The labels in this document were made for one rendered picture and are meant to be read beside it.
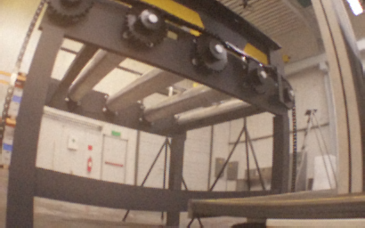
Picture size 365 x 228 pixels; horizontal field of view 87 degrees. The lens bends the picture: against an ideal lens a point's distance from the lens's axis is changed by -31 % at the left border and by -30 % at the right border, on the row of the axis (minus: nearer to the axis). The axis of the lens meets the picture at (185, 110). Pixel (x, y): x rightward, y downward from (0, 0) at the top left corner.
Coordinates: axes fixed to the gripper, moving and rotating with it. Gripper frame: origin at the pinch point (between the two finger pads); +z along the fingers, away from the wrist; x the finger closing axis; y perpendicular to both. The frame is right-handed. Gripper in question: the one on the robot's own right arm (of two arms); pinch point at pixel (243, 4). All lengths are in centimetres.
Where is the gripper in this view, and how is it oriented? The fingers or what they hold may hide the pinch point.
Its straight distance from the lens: 131.9
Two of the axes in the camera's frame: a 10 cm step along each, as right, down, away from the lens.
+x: 7.8, 2.3, 5.8
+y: 6.2, -1.9, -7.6
